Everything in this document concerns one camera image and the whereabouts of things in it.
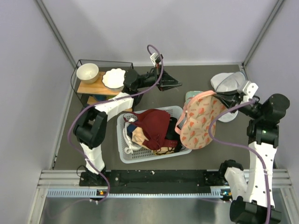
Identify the white scalloped bowl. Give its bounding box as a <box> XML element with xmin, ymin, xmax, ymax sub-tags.
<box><xmin>102</xmin><ymin>68</ymin><xmax>126</xmax><ymax>91</ymax></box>

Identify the dark teal bowl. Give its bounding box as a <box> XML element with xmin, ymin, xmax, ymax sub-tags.
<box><xmin>92</xmin><ymin>95</ymin><xmax>107</xmax><ymax>103</ymax></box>

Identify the black bra in basket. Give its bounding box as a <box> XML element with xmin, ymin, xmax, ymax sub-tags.
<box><xmin>153</xmin><ymin>117</ymin><xmax>185</xmax><ymax>156</ymax></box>

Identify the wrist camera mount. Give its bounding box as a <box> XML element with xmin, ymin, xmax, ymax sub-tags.
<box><xmin>240</xmin><ymin>80</ymin><xmax>258</xmax><ymax>98</ymax></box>
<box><xmin>150</xmin><ymin>53</ymin><xmax>163</xmax><ymax>67</ymax></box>

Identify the cream ceramic bowl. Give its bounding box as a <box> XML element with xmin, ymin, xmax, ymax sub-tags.
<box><xmin>76</xmin><ymin>63</ymin><xmax>99</xmax><ymax>84</ymax></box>

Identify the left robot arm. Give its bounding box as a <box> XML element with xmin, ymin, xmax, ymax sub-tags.
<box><xmin>71</xmin><ymin>65</ymin><xmax>182</xmax><ymax>185</ymax></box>

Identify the black wire wooden shelf rack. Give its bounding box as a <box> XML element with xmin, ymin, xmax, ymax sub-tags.
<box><xmin>71</xmin><ymin>59</ymin><xmax>134</xmax><ymax>105</ymax></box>

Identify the light green rectangular plate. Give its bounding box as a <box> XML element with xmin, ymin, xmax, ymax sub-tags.
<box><xmin>185</xmin><ymin>91</ymin><xmax>202</xmax><ymax>104</ymax></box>

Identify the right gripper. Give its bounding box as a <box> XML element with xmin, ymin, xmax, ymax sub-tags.
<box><xmin>214</xmin><ymin>88</ymin><xmax>264</xmax><ymax>119</ymax></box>

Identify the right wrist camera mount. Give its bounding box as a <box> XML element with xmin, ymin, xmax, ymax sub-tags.
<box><xmin>240</xmin><ymin>80</ymin><xmax>258</xmax><ymax>98</ymax></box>

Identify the white round mesh laundry bag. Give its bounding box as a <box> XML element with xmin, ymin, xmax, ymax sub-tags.
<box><xmin>210</xmin><ymin>71</ymin><xmax>247</xmax><ymax>123</ymax></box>

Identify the maroon bra in basket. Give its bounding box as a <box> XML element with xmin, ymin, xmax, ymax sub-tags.
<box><xmin>123</xmin><ymin>109</ymin><xmax>177</xmax><ymax>151</ymax></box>

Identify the white bra in basket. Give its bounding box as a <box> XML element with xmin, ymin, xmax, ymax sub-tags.
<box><xmin>122</xmin><ymin>121</ymin><xmax>142</xmax><ymax>154</ymax></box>

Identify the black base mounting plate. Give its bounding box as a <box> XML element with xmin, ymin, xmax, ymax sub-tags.
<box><xmin>79</xmin><ymin>169</ymin><xmax>246</xmax><ymax>189</ymax></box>

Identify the floral mesh laundry bag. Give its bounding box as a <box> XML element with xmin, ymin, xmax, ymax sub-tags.
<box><xmin>175</xmin><ymin>91</ymin><xmax>226</xmax><ymax>150</ymax></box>

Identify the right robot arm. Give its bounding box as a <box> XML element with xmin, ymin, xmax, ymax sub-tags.
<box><xmin>215</xmin><ymin>91</ymin><xmax>290</xmax><ymax>224</ymax></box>

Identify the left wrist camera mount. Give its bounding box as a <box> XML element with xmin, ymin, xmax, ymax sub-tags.
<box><xmin>150</xmin><ymin>53</ymin><xmax>163</xmax><ymax>67</ymax></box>

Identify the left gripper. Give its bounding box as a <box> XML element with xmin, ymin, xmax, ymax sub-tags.
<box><xmin>135</xmin><ymin>63</ymin><xmax>181</xmax><ymax>91</ymax></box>

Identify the beige bra in basket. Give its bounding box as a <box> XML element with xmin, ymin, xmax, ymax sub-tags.
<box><xmin>132</xmin><ymin>127</ymin><xmax>149</xmax><ymax>149</ymax></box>

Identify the white slotted cable duct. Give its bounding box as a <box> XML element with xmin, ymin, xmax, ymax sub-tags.
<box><xmin>46</xmin><ymin>187</ymin><xmax>232</xmax><ymax>198</ymax></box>

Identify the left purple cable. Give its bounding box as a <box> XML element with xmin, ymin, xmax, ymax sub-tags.
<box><xmin>67</xmin><ymin>44</ymin><xmax>164</xmax><ymax>203</ymax></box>

